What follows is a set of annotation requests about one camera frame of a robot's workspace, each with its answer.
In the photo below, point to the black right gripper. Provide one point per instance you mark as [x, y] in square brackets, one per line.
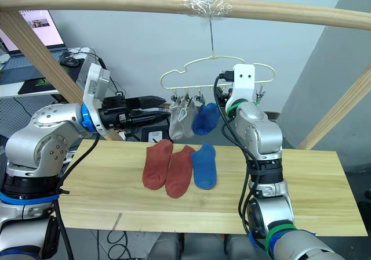
[223, 96]

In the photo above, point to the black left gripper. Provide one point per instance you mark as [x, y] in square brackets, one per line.
[114, 115]

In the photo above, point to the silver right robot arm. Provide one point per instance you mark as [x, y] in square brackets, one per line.
[261, 132]

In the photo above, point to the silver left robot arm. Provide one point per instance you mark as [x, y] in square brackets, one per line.
[37, 144]

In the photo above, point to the metal hanger clip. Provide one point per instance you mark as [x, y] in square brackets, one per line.
[174, 96]
[199, 97]
[187, 96]
[261, 93]

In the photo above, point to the cream clip hanger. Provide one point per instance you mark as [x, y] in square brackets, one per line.
[174, 72]

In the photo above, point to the black box with white label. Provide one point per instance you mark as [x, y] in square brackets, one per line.
[153, 133]

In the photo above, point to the white sock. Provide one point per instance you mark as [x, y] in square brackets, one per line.
[189, 125]
[174, 125]

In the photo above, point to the blue sock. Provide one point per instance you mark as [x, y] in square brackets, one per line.
[205, 120]
[204, 167]

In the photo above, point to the red sock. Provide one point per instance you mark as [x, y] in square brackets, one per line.
[156, 167]
[178, 176]

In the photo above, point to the clear tape wrap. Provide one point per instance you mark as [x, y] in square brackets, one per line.
[205, 6]

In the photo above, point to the black computer mouse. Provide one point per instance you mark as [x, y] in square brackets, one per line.
[69, 61]

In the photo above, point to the wooden crossbar pole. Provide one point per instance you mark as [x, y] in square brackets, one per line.
[116, 1]

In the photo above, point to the black mouse pad green logo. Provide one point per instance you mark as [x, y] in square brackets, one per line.
[34, 86]

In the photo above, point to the open laptop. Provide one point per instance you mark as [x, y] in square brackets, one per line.
[43, 33]

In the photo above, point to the dark grey rounded shape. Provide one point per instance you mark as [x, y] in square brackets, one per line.
[237, 247]
[168, 247]

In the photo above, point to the grey perforated panel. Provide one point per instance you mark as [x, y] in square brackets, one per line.
[11, 112]

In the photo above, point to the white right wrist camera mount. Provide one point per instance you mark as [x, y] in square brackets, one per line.
[244, 83]

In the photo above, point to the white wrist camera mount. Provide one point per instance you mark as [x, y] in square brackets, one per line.
[244, 83]
[93, 83]

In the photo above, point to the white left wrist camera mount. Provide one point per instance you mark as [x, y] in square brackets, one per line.
[93, 83]

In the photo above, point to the slanted wooden frame beam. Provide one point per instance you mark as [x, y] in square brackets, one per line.
[43, 57]
[336, 109]

